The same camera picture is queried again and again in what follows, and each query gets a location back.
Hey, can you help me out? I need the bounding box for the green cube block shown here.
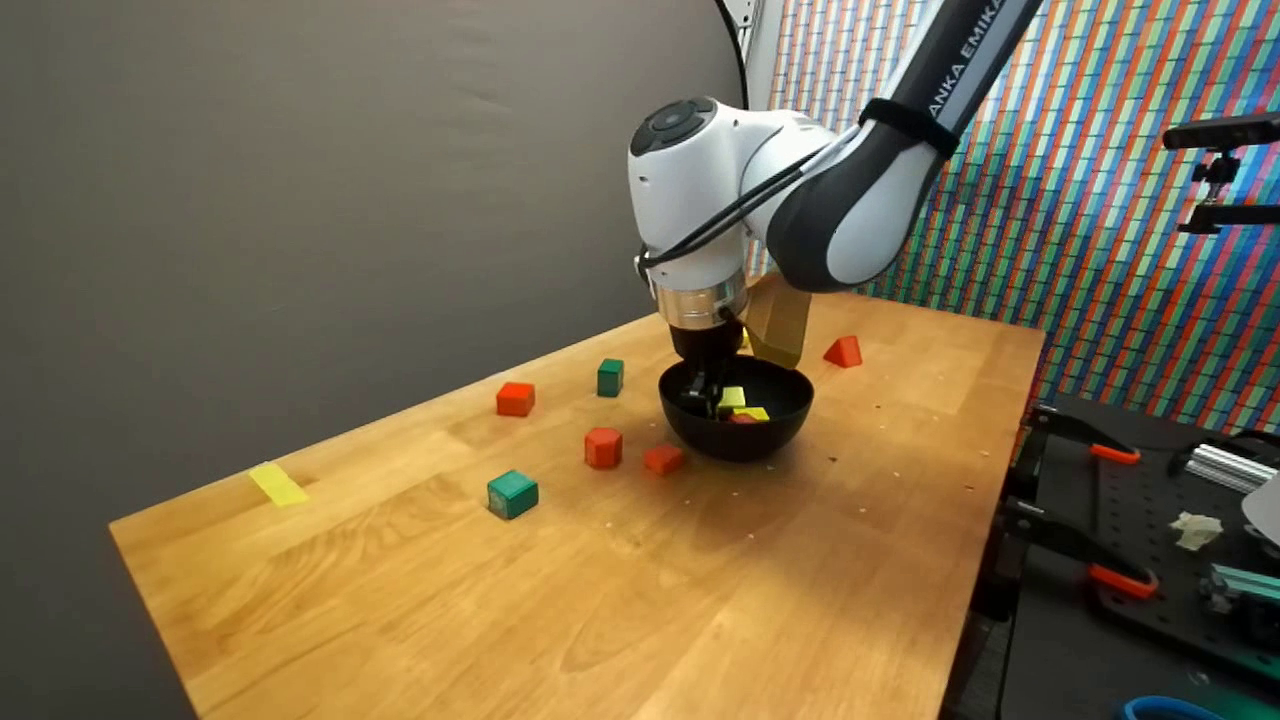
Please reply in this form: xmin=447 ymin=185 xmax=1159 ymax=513
xmin=490 ymin=466 xmax=539 ymax=520
xmin=596 ymin=354 xmax=626 ymax=396

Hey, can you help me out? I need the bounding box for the orange handled clamp lower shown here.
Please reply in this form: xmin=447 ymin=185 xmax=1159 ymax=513
xmin=1006 ymin=501 xmax=1159 ymax=605

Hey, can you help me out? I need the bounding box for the orange handled clamp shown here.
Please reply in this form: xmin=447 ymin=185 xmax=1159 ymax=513
xmin=1034 ymin=409 xmax=1146 ymax=466
xmin=1006 ymin=501 xmax=1159 ymax=605

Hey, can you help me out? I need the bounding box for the yellow tape strip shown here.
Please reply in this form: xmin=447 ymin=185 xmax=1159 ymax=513
xmin=250 ymin=463 xmax=307 ymax=506

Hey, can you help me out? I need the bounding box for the lime yellow block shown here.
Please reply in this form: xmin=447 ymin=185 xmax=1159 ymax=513
xmin=716 ymin=382 xmax=748 ymax=410

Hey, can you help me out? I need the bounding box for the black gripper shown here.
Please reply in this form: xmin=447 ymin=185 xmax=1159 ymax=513
xmin=667 ymin=319 xmax=746 ymax=409

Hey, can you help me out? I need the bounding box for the black perforated tool board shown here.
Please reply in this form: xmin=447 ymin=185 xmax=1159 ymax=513
xmin=1013 ymin=409 xmax=1280 ymax=695

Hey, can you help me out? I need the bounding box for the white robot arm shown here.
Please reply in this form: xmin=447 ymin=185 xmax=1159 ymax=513
xmin=628 ymin=0 xmax=1043 ymax=365

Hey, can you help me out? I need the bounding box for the blue handled tool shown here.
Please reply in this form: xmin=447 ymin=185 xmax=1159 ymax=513
xmin=1115 ymin=695 xmax=1225 ymax=720

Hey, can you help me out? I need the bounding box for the orange handled clamp upper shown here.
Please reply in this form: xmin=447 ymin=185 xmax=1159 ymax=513
xmin=1034 ymin=409 xmax=1146 ymax=466

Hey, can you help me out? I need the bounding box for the red triangular prism block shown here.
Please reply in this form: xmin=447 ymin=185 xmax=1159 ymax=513
xmin=825 ymin=334 xmax=863 ymax=367

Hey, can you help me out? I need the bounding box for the wrist camera on wooden mount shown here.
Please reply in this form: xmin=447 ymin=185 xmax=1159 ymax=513
xmin=746 ymin=274 xmax=814 ymax=367

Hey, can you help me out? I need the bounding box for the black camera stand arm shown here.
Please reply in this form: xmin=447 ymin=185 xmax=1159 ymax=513
xmin=1159 ymin=112 xmax=1280 ymax=234

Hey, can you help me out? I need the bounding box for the yellow block in bowl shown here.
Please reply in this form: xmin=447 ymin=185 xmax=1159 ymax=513
xmin=727 ymin=409 xmax=773 ymax=425

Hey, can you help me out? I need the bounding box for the black bowl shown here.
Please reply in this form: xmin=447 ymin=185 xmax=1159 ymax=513
xmin=659 ymin=354 xmax=816 ymax=458

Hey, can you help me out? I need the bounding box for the small red cube block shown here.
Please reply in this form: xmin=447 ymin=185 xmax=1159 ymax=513
xmin=644 ymin=443 xmax=683 ymax=477

